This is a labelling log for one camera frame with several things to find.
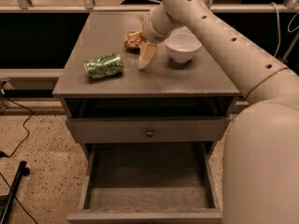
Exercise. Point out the black stand leg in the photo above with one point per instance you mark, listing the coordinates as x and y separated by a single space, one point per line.
6 200

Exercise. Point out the closed grey upper drawer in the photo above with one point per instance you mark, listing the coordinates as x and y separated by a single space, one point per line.
92 131

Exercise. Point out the white ceramic bowl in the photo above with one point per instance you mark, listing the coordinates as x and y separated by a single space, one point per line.
182 47

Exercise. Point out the round brass drawer knob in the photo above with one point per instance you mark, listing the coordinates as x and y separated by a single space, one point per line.
149 132

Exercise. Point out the grey wooden drawer cabinet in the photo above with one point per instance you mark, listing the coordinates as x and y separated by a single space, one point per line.
163 90

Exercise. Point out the green soda can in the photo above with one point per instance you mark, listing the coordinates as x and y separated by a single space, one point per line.
103 66

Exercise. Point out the open grey middle drawer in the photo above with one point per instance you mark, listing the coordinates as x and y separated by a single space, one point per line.
157 183

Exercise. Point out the metal window rail frame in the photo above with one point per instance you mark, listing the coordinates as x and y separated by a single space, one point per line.
78 3

